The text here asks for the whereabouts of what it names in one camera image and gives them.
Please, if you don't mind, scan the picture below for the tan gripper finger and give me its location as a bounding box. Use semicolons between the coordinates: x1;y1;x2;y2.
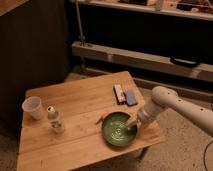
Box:
125;118;138;127

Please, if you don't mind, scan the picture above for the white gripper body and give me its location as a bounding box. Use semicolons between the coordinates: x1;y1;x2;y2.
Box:
137;101;164;127

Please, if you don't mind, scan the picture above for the green ceramic bowl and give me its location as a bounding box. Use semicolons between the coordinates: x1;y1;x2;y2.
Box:
101;112;137;147

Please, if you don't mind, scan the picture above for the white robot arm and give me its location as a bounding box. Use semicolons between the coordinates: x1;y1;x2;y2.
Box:
126;86;213;137

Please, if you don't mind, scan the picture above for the blue rectangular block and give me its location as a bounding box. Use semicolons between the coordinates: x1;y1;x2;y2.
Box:
124;90;137;106

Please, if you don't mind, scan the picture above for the small orange carrot toy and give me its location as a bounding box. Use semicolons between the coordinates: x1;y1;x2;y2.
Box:
96;113;109;124

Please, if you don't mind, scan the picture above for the wooden low table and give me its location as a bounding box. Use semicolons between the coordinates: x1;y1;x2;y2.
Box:
17;71;165;171

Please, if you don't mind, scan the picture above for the clear plastic bottle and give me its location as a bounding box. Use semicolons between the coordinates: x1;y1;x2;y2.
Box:
47;106;65;133

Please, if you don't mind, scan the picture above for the vertical metal pole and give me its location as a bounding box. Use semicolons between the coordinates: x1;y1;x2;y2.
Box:
75;0;85;46

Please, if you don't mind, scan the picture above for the clear plastic cup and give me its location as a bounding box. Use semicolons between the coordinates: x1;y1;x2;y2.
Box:
22;96;43;120

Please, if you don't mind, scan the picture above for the upper cluttered shelf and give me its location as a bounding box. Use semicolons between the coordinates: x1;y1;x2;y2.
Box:
70;0;213;21

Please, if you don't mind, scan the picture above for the black handle on rail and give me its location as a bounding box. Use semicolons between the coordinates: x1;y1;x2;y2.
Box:
170;58;201;68

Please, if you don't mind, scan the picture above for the black cable on floor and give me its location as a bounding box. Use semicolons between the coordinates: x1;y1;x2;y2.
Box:
203;139;213;171

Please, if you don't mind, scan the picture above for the metal shelf rail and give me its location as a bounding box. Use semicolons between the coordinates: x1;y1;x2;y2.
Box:
71;41;213;82

